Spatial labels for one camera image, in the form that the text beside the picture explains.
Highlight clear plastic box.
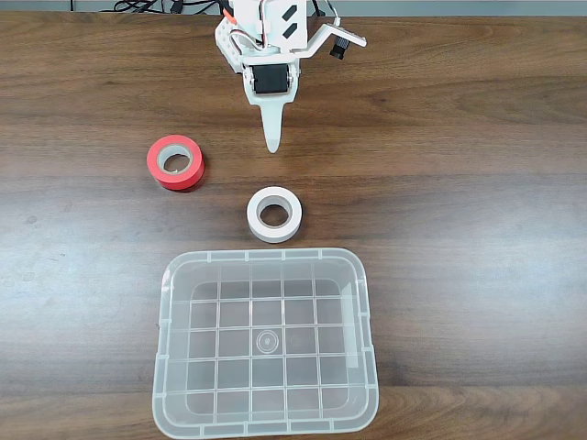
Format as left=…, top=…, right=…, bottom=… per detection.
left=151, top=247, right=380, bottom=440

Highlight white tape roll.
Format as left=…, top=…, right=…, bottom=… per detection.
left=246, top=186, right=304, bottom=244

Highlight camera cable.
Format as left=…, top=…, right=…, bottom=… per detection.
left=311, top=0, right=343, bottom=28

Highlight black cables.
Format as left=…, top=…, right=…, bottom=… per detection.
left=113, top=0, right=221, bottom=15

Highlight red tape roll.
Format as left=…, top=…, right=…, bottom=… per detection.
left=146, top=134, right=206, bottom=193

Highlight black camera on white bracket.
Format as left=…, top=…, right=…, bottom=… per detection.
left=300, top=22, right=368, bottom=61

